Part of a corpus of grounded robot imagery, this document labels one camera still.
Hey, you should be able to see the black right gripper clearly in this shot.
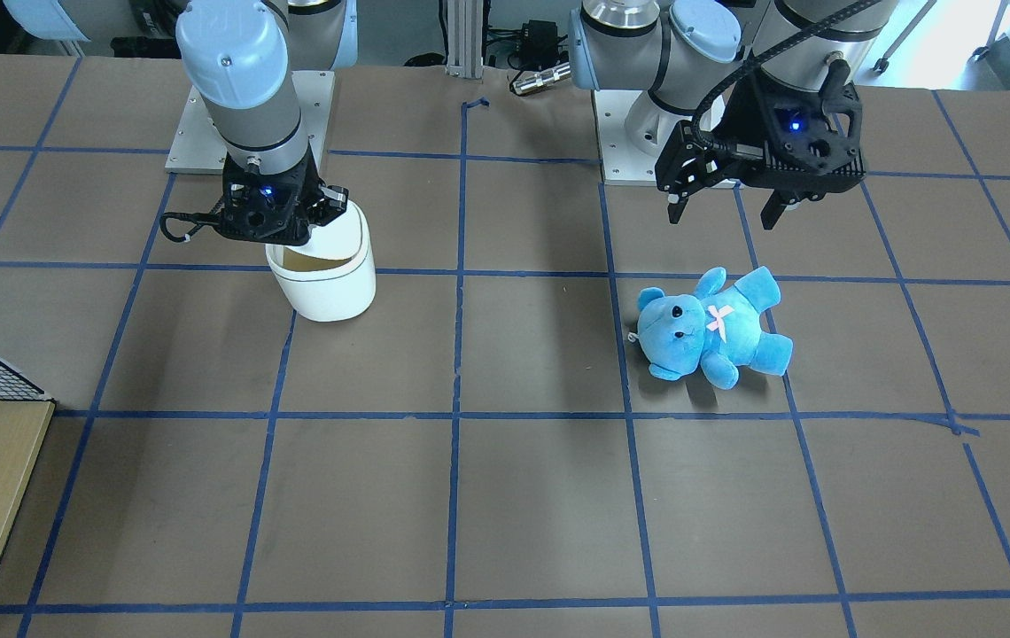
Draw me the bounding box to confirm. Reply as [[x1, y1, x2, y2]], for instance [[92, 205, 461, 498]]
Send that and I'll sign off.
[[217, 160, 350, 246]]

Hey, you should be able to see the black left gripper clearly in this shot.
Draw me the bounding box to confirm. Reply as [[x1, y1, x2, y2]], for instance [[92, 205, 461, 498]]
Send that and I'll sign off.
[[655, 67, 866, 230]]

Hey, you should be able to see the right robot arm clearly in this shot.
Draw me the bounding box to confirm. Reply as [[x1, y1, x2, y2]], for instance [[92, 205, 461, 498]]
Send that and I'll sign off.
[[161, 1, 350, 247]]

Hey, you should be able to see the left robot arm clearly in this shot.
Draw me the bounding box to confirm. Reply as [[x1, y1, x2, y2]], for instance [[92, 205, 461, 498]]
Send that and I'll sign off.
[[567, 1, 897, 230]]

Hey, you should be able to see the blue teddy bear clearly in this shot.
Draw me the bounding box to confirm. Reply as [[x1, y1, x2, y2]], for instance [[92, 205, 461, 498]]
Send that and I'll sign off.
[[629, 265, 794, 389]]

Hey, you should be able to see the silver metal cylinder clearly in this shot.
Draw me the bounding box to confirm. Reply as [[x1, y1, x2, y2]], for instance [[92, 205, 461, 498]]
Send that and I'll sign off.
[[509, 62, 572, 97]]

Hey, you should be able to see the black power adapter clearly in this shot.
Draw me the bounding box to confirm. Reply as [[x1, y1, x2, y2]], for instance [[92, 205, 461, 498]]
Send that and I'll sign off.
[[517, 19, 559, 70]]

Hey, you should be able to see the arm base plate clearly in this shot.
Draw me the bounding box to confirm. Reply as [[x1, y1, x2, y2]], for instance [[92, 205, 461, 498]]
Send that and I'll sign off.
[[593, 89, 682, 187], [165, 70, 338, 176]]

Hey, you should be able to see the black cable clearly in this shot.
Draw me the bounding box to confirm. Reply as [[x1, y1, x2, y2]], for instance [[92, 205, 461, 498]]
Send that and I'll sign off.
[[159, 210, 227, 245]]

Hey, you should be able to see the aluminium frame post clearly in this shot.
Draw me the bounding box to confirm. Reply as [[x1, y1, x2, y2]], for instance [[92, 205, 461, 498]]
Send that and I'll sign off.
[[440, 1, 487, 81]]

